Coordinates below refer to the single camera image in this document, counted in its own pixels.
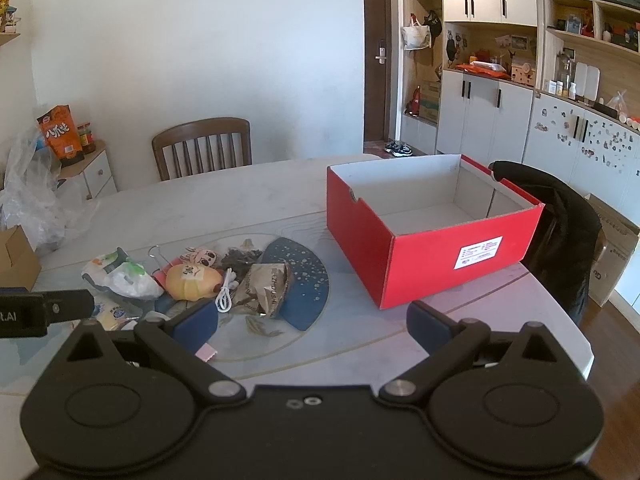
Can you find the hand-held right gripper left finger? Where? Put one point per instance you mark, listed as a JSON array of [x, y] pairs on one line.
[[197, 321]]

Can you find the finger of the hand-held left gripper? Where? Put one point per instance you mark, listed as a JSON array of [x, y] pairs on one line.
[[70, 305]]

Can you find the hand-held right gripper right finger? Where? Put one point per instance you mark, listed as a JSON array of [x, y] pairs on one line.
[[430, 322]]

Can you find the white cardboard box red edge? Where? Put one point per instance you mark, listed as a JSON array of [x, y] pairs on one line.
[[430, 260]]

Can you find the white and green plastic bag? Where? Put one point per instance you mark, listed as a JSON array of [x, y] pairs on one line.
[[130, 280]]

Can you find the white marble desktop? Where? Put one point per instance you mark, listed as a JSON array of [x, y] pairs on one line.
[[225, 200]]

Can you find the small pink packet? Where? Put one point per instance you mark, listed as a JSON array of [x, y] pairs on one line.
[[207, 354]]

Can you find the yellow plush toy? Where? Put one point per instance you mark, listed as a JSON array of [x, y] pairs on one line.
[[192, 282]]

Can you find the white packet with blue logo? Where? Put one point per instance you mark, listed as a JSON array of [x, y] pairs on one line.
[[117, 316]]

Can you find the small brown cardboard box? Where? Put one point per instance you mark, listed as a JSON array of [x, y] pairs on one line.
[[17, 260]]

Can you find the cartoon face packet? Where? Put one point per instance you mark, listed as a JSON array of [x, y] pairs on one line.
[[202, 257]]

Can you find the pink binder clip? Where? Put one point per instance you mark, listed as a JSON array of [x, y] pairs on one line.
[[161, 265]]

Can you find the dark dried snack bag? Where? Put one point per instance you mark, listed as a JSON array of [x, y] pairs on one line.
[[242, 260]]

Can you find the round glass turntable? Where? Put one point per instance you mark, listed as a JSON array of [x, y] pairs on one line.
[[280, 345]]

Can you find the dark blue speckled mat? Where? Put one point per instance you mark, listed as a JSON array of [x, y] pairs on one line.
[[305, 285]]

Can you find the clear plastic bags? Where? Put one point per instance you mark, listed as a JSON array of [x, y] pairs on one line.
[[30, 195]]

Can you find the small white side cabinet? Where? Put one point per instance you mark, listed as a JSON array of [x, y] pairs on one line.
[[97, 172]]

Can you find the red sauce jar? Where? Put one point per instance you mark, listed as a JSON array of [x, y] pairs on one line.
[[86, 140]]

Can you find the orange snack bag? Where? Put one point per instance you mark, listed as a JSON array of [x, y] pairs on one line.
[[60, 135]]

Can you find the dark sneaker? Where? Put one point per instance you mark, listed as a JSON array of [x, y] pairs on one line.
[[391, 147], [404, 150]]

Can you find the brown wooden chair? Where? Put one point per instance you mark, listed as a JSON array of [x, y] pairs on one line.
[[200, 145]]

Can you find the large brown cardboard box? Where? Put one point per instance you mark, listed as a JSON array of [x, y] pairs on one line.
[[612, 255]]

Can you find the white two-door cabinet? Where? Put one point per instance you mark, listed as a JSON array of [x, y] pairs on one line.
[[480, 115]]

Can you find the stacked cardboard boxes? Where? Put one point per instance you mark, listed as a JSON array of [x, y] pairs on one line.
[[430, 102]]

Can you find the white cabinet with stickers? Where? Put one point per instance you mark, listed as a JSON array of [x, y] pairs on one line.
[[575, 150]]

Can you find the dark brown door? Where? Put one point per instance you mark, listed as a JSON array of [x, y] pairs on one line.
[[376, 100]]

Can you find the orange flat package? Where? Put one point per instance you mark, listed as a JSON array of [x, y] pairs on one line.
[[485, 67]]

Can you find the wooden toy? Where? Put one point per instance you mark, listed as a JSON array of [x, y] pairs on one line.
[[522, 74]]

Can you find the silver door lock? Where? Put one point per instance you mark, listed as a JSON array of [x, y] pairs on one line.
[[380, 52]]

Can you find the white tote bag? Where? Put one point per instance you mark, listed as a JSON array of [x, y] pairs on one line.
[[416, 35]]

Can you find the white cutting boards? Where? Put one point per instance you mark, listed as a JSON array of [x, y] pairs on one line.
[[589, 82]]

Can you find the black hat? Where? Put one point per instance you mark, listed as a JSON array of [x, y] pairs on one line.
[[434, 22]]

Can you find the wooden wall shelf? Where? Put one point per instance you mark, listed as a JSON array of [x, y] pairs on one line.
[[7, 35]]

